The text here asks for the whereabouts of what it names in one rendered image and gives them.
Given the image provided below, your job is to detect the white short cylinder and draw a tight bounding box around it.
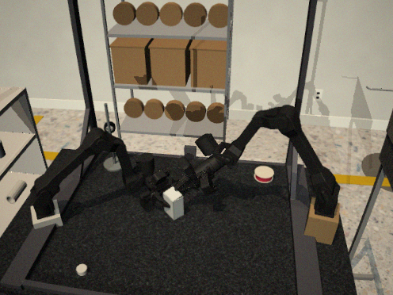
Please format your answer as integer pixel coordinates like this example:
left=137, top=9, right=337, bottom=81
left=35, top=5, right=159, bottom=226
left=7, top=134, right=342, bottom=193
left=76, top=264, right=88, bottom=276

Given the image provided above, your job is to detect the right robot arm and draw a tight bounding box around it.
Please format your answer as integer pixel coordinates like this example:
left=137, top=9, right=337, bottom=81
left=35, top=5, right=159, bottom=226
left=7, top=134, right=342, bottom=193
left=30, top=128, right=170, bottom=220

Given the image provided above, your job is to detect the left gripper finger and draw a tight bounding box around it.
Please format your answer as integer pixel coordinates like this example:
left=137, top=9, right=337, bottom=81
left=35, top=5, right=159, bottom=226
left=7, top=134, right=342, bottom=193
left=174, top=169, right=193, bottom=191
left=178, top=180, right=199, bottom=192

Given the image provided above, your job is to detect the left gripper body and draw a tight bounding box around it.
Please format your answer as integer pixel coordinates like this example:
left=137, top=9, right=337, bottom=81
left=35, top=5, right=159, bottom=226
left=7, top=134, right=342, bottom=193
left=178, top=157, right=216, bottom=188

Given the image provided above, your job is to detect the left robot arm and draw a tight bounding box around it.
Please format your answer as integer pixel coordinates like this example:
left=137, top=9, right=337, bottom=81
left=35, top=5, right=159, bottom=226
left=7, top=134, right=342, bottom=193
left=195, top=105, right=341, bottom=218

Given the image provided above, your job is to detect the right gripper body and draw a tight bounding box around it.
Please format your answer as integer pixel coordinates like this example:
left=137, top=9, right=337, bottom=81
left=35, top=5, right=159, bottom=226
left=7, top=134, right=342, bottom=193
left=139, top=175, right=181, bottom=209

